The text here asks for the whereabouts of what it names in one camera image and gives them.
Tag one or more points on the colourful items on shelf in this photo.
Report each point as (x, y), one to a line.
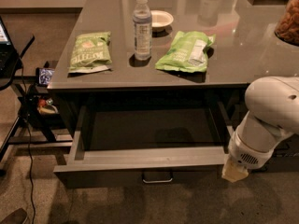
(46, 107)

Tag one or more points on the clear water bottle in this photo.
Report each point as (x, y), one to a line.
(142, 19)

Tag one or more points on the grey drawer cabinet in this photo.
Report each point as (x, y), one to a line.
(215, 83)

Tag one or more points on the white bowl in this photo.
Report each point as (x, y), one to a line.
(160, 20)

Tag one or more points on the green chip bag left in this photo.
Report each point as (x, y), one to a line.
(90, 53)

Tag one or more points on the green snack bag right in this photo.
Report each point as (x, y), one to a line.
(188, 53)

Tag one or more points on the dark shoe tip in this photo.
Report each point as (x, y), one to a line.
(19, 216)

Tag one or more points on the smartphone with lit screen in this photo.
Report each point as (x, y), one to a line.
(44, 76)

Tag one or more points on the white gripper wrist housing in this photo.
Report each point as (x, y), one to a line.
(248, 154)

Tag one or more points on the black laptop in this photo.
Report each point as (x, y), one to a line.
(8, 53)

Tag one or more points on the black laptop stand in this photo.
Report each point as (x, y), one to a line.
(30, 127)

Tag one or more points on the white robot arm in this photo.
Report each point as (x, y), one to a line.
(272, 117)

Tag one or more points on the grey top drawer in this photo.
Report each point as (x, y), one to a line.
(145, 147)

